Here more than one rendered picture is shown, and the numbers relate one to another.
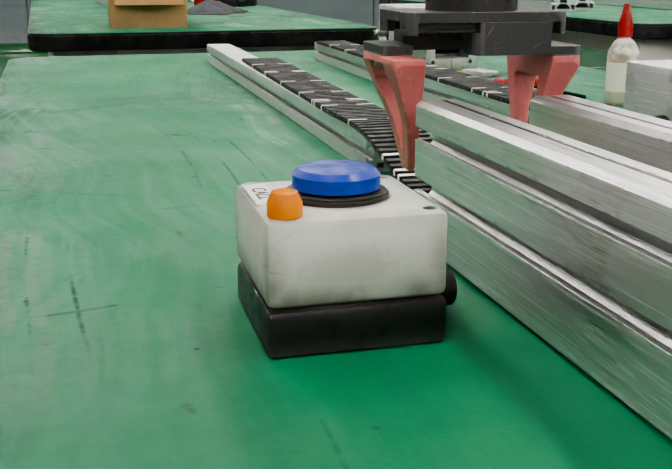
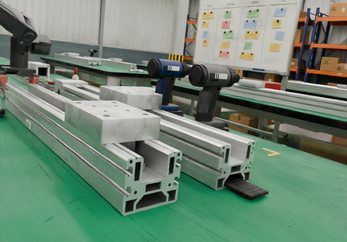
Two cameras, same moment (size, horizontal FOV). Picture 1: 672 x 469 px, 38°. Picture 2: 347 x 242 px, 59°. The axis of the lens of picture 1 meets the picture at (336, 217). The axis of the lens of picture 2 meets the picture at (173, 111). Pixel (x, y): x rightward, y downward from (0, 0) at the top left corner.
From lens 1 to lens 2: 0.61 m
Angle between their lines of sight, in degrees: 25
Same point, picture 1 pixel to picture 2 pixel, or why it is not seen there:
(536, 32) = (30, 73)
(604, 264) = (21, 105)
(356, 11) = (37, 59)
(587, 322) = (20, 113)
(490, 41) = (20, 73)
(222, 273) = not seen: outside the picture
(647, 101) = (57, 86)
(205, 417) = not seen: outside the picture
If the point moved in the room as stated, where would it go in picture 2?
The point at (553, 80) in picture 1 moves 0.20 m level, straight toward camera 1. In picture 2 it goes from (34, 81) to (17, 87)
